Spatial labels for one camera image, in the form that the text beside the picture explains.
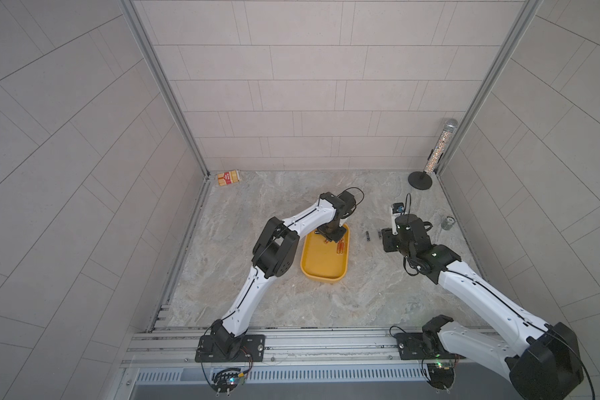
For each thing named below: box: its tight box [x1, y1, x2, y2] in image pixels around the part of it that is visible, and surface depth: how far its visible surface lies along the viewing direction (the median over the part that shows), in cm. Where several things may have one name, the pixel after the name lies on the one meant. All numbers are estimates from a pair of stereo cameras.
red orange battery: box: [335, 239, 345, 255], surface depth 93 cm
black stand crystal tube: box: [407, 118, 459, 190], surface depth 100 cm
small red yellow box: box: [215, 169, 243, 187], surface depth 114 cm
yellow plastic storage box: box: [300, 223, 351, 284], surface depth 91 cm
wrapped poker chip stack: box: [440, 215, 456, 231], surface depth 98 cm
